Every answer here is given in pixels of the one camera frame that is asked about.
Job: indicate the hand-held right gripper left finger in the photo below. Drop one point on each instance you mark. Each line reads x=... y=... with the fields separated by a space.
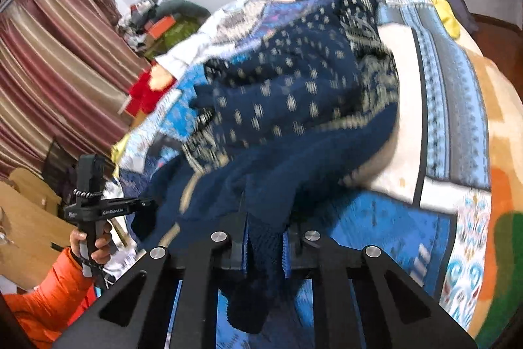
x=244 y=251

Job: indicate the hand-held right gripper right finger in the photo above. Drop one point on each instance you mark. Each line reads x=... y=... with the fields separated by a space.
x=286 y=255

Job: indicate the navy patterned hooded jacket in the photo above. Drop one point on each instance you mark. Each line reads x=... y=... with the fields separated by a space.
x=286 y=107

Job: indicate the person's left forearm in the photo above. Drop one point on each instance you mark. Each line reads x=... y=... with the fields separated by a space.
x=45 y=300

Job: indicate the pile of clothes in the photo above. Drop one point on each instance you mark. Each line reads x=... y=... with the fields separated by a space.
x=139 y=15

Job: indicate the person's left hand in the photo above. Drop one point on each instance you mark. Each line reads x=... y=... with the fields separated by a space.
x=100 y=246

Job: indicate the black chair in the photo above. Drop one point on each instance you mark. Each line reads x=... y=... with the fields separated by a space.
x=57 y=167

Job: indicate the yellow cloth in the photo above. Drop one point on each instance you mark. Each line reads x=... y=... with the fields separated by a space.
x=117 y=150

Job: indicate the wooden desk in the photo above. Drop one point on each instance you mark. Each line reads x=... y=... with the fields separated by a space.
x=28 y=226

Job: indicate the red plush toy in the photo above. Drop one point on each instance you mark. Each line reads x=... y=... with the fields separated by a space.
x=145 y=93

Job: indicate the striped red curtain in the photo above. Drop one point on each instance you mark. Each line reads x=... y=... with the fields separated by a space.
x=53 y=67

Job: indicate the white cloth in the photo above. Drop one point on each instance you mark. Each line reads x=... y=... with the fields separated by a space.
x=184 y=54

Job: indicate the orange box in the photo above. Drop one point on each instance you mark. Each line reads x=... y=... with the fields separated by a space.
x=160 y=28

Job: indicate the green patterned cloth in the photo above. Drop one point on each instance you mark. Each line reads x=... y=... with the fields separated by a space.
x=177 y=34

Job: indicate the grey bolster pillow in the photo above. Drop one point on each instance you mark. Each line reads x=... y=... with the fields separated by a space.
x=184 y=7

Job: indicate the blue patchwork quilt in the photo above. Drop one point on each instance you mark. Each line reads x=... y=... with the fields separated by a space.
x=441 y=95

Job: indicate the orange patterned blanket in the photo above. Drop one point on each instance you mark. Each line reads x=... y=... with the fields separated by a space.
x=502 y=152

